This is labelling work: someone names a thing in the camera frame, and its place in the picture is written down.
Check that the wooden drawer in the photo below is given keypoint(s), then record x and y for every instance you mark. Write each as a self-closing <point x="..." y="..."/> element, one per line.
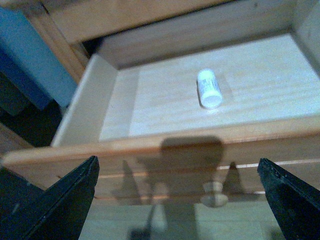
<point x="156" y="143"/>

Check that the white medicine bottle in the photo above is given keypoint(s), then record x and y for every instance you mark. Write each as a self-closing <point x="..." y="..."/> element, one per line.
<point x="208" y="88"/>

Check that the wooden nightstand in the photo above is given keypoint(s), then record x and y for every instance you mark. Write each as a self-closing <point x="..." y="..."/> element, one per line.
<point x="132" y="32"/>

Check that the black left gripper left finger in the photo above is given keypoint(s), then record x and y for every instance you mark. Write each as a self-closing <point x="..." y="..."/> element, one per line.
<point x="58" y="213"/>

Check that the blue mattress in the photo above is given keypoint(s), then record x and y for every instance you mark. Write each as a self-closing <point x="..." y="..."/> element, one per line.
<point x="30" y="64"/>

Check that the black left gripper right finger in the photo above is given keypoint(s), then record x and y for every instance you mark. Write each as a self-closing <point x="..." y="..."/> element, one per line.
<point x="294" y="203"/>

